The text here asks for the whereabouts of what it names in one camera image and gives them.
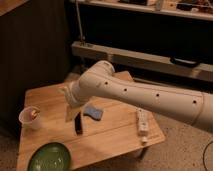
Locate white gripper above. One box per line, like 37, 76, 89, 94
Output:
59, 82, 86, 122

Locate green ceramic bowl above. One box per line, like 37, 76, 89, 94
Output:
27, 142, 71, 171

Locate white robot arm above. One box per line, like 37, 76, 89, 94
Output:
61, 60, 213, 134

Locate black remote control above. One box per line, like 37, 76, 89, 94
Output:
74, 113, 83, 135

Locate wooden table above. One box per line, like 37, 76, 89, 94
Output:
16, 70, 167, 171

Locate white game controller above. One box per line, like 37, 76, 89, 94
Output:
136, 108, 149, 144

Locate metal shelf rack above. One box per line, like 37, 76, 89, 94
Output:
69, 0, 213, 94

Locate black handle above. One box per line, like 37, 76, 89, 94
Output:
170, 58, 201, 68

